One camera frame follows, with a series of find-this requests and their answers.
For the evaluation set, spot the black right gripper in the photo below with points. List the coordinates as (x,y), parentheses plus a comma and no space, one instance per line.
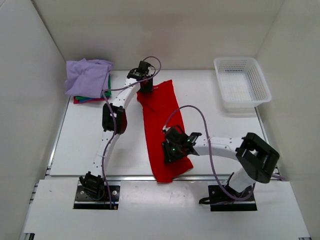
(168,157)

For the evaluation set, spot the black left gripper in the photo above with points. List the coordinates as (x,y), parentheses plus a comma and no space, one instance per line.
(150,88)

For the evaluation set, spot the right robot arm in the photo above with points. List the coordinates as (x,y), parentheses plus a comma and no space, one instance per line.
(257,158)

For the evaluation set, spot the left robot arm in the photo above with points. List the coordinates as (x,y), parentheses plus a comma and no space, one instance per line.
(114,123)

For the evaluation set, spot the lilac folded t-shirt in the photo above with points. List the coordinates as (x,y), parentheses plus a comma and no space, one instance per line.
(87,78)

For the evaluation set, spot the blue folded t-shirt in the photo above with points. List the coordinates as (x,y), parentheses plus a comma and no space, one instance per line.
(88,100)

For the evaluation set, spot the white plastic basket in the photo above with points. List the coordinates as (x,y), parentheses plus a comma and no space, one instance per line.
(241,82)

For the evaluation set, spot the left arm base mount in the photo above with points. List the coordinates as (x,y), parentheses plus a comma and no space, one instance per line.
(92,193)

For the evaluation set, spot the aluminium table rail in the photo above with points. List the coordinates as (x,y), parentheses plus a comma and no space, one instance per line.
(138,178)

